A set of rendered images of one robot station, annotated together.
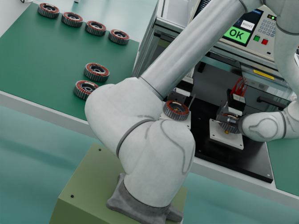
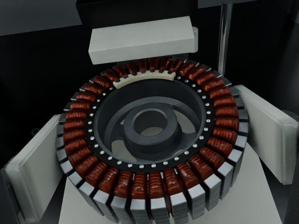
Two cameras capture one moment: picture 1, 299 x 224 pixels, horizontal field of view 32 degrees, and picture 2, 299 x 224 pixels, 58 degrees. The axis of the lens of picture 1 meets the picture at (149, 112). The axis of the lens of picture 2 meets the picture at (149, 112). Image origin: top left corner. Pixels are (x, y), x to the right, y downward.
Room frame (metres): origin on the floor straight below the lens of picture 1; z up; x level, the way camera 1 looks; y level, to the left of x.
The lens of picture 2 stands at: (1.92, -0.37, 0.97)
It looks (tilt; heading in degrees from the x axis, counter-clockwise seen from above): 49 degrees down; 13
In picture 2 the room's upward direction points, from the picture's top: 11 degrees counter-clockwise
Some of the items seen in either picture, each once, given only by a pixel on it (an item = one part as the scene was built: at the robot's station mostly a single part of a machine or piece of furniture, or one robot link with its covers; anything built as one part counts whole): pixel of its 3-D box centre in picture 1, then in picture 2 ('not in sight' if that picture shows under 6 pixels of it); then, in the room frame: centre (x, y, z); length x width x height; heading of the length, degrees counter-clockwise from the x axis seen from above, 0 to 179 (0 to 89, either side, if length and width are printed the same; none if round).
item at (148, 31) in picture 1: (147, 37); not in sight; (2.37, 0.15, 0.91); 0.28 x 0.03 x 0.32; 7
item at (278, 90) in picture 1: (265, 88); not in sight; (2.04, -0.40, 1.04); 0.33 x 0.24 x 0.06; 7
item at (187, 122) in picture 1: (174, 114); not in sight; (1.99, -0.10, 0.78); 0.15 x 0.15 x 0.01; 7
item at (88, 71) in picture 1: (96, 72); not in sight; (2.09, 0.29, 0.77); 0.11 x 0.11 x 0.04
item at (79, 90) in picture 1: (87, 90); not in sight; (1.90, 0.27, 0.77); 0.11 x 0.11 x 0.04
